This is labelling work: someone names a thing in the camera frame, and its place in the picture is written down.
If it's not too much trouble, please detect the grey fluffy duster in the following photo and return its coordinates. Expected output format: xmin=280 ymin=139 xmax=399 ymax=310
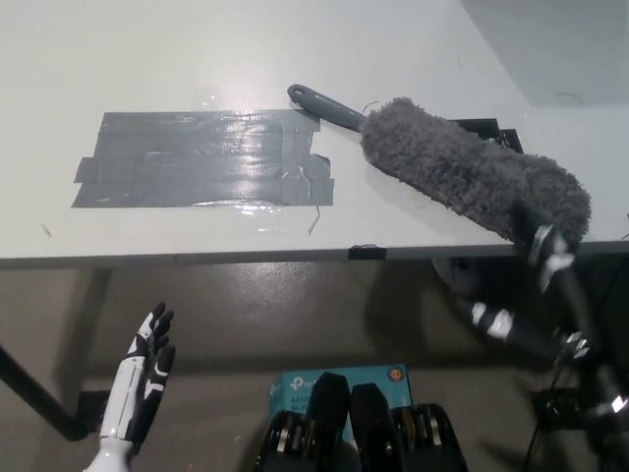
xmin=287 ymin=84 xmax=594 ymax=246

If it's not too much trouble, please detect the thin black cable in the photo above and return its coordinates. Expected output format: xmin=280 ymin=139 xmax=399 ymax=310
xmin=527 ymin=363 xmax=562 ymax=472

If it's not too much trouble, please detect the black tape patch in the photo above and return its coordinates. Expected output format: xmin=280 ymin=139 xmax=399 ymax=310
xmin=449 ymin=117 xmax=525 ymax=154

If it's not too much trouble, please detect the grey duct tape patch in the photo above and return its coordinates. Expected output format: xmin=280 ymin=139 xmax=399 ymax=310
xmin=70 ymin=108 xmax=336 ymax=209

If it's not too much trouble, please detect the black table foot plate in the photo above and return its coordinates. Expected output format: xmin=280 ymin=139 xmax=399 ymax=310
xmin=530 ymin=387 xmax=591 ymax=435
xmin=77 ymin=389 xmax=110 ymax=434

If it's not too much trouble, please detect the teal tp-link router box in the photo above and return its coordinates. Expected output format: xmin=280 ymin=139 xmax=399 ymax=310
xmin=268 ymin=363 xmax=413 ymax=448

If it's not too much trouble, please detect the black metal table leg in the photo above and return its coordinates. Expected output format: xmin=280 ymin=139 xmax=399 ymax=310
xmin=0 ymin=341 xmax=87 ymax=441

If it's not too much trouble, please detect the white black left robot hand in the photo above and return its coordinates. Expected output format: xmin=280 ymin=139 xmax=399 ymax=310
xmin=97 ymin=302 xmax=177 ymax=456

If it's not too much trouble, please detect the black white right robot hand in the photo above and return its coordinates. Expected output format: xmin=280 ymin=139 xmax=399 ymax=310
xmin=456 ymin=199 xmax=629 ymax=422

